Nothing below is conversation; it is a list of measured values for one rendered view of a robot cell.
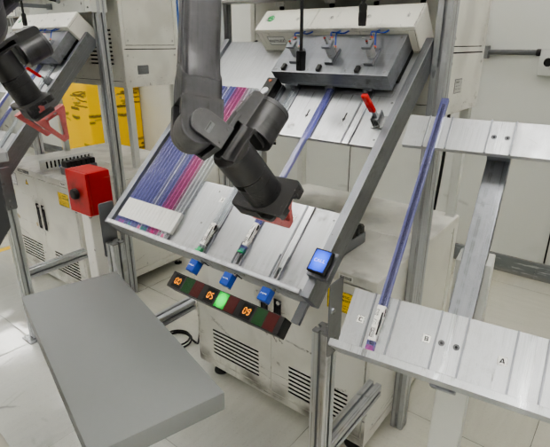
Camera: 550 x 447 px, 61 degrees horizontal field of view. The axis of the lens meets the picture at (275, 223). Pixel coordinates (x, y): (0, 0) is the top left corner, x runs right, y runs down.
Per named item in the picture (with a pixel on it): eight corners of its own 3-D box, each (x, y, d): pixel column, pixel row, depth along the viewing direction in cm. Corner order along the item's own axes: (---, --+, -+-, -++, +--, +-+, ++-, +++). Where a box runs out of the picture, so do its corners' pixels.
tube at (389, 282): (373, 355, 76) (372, 353, 75) (365, 352, 77) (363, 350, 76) (449, 102, 91) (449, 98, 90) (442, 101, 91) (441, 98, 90)
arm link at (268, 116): (171, 139, 67) (185, 122, 60) (212, 80, 71) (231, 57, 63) (238, 187, 71) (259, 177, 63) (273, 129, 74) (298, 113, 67)
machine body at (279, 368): (360, 464, 142) (376, 283, 119) (200, 371, 182) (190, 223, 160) (437, 358, 189) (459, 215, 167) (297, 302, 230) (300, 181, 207)
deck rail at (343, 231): (318, 309, 97) (308, 298, 93) (310, 306, 98) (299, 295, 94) (438, 57, 118) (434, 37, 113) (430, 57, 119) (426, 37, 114)
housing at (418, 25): (425, 71, 119) (414, 26, 108) (274, 66, 147) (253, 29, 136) (436, 48, 121) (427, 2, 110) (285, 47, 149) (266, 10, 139)
